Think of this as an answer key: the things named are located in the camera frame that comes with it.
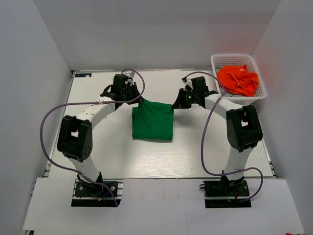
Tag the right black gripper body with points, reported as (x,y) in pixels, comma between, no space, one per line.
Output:
(187,98)

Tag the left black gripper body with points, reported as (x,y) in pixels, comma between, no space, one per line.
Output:
(131,91)

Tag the green t-shirt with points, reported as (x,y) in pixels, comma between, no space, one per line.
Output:
(153,121)

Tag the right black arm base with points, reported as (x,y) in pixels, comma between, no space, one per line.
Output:
(225,194)

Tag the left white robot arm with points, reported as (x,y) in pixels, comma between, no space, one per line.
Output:
(75,139)

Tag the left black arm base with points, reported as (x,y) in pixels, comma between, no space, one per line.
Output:
(97,196)

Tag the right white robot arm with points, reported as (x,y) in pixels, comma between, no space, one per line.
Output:
(243,128)

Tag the white plastic basket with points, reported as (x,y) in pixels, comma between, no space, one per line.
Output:
(218,61)

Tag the orange t-shirt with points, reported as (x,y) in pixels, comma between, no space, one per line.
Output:
(238,79)

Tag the blue label sticker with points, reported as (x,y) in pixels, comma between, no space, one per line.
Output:
(83,75)

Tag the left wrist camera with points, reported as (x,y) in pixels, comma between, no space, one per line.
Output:
(121,82)

